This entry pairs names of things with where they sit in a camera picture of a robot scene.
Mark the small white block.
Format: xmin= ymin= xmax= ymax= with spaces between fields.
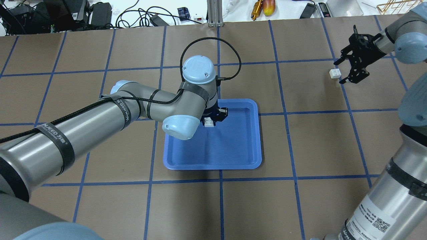
xmin=329 ymin=68 xmax=342 ymax=79

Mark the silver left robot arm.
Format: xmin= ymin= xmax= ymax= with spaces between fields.
xmin=0 ymin=56 xmax=228 ymax=240

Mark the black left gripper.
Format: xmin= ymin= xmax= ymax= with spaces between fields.
xmin=202 ymin=100 xmax=229 ymax=122

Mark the aluminium frame post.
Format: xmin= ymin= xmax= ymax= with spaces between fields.
xmin=206 ymin=0 xmax=224 ymax=28

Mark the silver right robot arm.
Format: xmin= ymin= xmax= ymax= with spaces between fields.
xmin=323 ymin=2 xmax=426 ymax=240

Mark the blue plastic tray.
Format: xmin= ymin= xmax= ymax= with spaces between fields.
xmin=163 ymin=99 xmax=263 ymax=170

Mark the black power adapter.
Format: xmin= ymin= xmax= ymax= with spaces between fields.
xmin=90 ymin=2 xmax=112 ymax=26

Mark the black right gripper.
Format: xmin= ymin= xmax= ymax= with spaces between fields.
xmin=333 ymin=25 xmax=383 ymax=84

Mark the black braided cable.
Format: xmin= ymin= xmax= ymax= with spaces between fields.
xmin=0 ymin=37 xmax=242 ymax=144

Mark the long white block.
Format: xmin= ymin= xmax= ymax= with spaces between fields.
xmin=203 ymin=117 xmax=215 ymax=128

